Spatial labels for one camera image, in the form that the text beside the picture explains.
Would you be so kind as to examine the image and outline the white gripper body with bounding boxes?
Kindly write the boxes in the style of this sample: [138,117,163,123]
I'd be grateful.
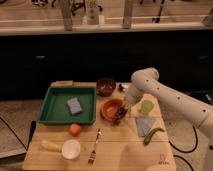
[124,84,143,105]

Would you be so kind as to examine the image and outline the dark red grape bunch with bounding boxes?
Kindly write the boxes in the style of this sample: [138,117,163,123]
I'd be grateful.
[113,106,127,125]

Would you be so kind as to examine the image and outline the red bowl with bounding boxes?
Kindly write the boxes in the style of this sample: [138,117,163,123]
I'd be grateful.
[100,99,124,124]

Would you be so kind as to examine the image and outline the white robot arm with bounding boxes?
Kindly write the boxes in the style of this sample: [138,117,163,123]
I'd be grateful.
[125,68,213,137]

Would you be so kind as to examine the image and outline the dark brown bowl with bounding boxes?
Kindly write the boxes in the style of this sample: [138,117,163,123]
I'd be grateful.
[96,77,116,97]

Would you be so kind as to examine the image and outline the white bowl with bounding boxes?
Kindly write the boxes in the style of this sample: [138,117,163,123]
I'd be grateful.
[62,139,81,159]

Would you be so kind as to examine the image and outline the small black object on table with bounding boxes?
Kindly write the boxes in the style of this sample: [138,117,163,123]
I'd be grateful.
[118,84,128,92]

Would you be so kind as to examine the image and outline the green cup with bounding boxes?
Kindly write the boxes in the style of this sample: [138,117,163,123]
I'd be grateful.
[140,100,154,115]

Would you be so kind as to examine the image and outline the blue grey cloth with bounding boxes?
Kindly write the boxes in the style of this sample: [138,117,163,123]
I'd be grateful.
[135,116,156,137]

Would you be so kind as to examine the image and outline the green chili pepper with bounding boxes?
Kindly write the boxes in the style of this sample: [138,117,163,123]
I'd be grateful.
[143,127,165,146]

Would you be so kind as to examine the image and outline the blue sponge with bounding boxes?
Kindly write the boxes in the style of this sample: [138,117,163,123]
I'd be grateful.
[67,97,82,115]

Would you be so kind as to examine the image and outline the orange fruit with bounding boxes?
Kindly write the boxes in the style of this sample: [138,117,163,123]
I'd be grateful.
[68,124,81,137]

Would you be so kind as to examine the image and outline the silver fork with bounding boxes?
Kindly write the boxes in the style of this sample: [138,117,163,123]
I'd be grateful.
[88,129,102,164]

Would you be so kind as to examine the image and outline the green plastic tray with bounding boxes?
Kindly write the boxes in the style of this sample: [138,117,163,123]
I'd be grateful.
[38,86,96,125]

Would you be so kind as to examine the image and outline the yellow corn cob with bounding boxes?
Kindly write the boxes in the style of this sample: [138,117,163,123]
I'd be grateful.
[41,140,62,152]

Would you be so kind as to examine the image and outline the black cable on floor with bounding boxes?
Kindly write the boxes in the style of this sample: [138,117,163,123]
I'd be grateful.
[168,124,199,171]

